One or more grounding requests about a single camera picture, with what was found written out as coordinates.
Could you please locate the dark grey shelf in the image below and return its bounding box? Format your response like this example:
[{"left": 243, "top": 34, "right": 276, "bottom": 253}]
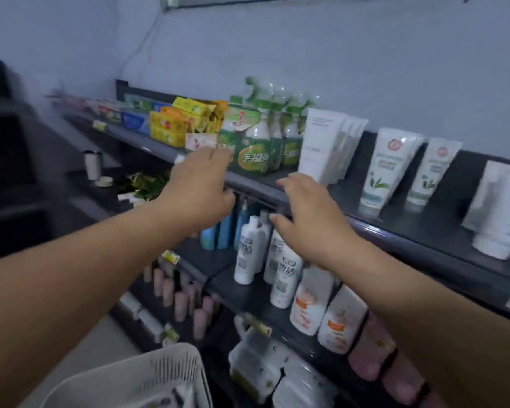
[{"left": 46, "top": 79, "right": 510, "bottom": 408}]

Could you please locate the row of green-leaf tubes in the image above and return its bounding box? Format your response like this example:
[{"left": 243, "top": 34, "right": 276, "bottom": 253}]
[{"left": 358, "top": 127, "right": 464, "bottom": 219}]

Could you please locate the stack of yellow boxes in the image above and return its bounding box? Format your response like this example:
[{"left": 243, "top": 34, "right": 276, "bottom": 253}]
[{"left": 149, "top": 96, "right": 230, "bottom": 148}]

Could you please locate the red toothpaste box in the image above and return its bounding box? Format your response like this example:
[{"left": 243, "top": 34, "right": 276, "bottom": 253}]
[{"left": 97, "top": 104, "right": 124, "bottom": 124}]

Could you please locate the row of pink tall bottles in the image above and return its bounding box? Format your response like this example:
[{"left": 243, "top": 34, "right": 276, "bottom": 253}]
[{"left": 142, "top": 265, "right": 222, "bottom": 341}]

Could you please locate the person's left forearm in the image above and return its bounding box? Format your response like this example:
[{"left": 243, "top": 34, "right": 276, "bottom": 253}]
[{"left": 0, "top": 199, "right": 188, "bottom": 408}]

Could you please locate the white cup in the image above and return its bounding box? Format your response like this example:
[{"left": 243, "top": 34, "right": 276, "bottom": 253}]
[{"left": 83, "top": 150, "right": 104, "bottom": 181}]

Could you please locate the cream slotted plastic basket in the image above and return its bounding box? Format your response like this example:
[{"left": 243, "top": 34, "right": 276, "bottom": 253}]
[{"left": 40, "top": 343, "right": 213, "bottom": 408}]

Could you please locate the pale pink toothpaste box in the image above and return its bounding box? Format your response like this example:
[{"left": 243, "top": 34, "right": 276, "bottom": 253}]
[{"left": 53, "top": 93, "right": 101, "bottom": 113}]

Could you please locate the white yellow-label box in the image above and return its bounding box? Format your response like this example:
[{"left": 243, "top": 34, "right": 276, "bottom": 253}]
[
  {"left": 118, "top": 291, "right": 143, "bottom": 321},
  {"left": 137, "top": 308, "right": 167, "bottom": 345}
]

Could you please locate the green leafy packet bundle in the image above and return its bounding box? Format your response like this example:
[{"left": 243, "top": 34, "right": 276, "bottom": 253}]
[{"left": 118, "top": 172, "right": 171, "bottom": 207}]

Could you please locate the person's right hand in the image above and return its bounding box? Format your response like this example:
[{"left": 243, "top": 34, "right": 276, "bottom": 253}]
[{"left": 268, "top": 173, "right": 358, "bottom": 268}]

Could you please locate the black side shelving unit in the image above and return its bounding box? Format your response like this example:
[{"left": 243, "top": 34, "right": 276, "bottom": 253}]
[{"left": 0, "top": 58, "right": 90, "bottom": 264}]

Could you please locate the pink white floral box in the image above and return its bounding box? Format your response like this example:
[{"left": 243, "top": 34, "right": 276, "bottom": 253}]
[{"left": 185, "top": 132, "right": 218, "bottom": 152}]

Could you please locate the teal toothpaste box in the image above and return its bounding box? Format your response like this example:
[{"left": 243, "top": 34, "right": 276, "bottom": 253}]
[{"left": 124, "top": 93, "right": 154, "bottom": 113}]

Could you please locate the person's left hand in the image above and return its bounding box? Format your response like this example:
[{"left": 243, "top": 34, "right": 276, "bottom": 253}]
[{"left": 155, "top": 147, "right": 237, "bottom": 234}]

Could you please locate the stack of white hinged packs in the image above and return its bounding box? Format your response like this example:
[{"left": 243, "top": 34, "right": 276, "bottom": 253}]
[{"left": 228, "top": 326, "right": 339, "bottom": 408}]

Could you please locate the person's right forearm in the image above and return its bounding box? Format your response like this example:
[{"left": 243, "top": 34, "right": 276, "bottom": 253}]
[{"left": 327, "top": 241, "right": 510, "bottom": 408}]

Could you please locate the blue toothpaste box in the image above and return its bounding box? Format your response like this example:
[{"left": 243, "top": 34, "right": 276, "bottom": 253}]
[{"left": 121, "top": 110, "right": 152, "bottom": 135}]

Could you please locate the green spray cleaner twin pack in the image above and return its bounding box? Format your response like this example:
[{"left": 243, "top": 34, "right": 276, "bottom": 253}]
[
  {"left": 217, "top": 76, "right": 273, "bottom": 177},
  {"left": 282, "top": 93, "right": 303, "bottom": 169},
  {"left": 268, "top": 87, "right": 286, "bottom": 173},
  {"left": 299, "top": 95, "right": 322, "bottom": 137}
]

